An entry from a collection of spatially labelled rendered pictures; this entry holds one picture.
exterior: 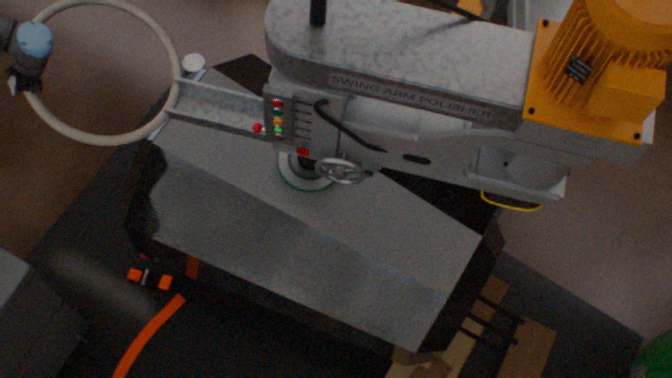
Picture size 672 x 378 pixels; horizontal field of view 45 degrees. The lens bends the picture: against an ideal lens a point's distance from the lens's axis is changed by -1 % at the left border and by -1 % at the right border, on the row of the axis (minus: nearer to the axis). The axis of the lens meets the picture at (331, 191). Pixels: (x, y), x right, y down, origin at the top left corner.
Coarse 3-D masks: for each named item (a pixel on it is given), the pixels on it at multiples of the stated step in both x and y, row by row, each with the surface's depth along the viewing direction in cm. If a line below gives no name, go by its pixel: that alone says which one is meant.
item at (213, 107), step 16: (176, 80) 254; (192, 96) 257; (208, 96) 257; (224, 96) 256; (240, 96) 254; (256, 96) 253; (176, 112) 249; (192, 112) 255; (208, 112) 255; (224, 112) 255; (240, 112) 256; (256, 112) 256; (224, 128) 251; (240, 128) 249; (352, 160) 250; (368, 176) 250
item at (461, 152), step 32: (352, 128) 222; (384, 128) 221; (416, 128) 220; (448, 128) 213; (480, 128) 208; (384, 160) 236; (416, 160) 231; (448, 160) 226; (480, 160) 235; (576, 160) 209; (512, 192) 235; (544, 192) 233
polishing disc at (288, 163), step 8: (280, 152) 273; (280, 160) 272; (288, 160) 272; (296, 160) 272; (280, 168) 271; (288, 168) 271; (296, 168) 271; (328, 168) 271; (288, 176) 270; (296, 176) 270; (304, 176) 270; (312, 176) 270; (320, 176) 270; (296, 184) 269; (304, 184) 269; (312, 184) 269; (320, 184) 269; (328, 184) 270
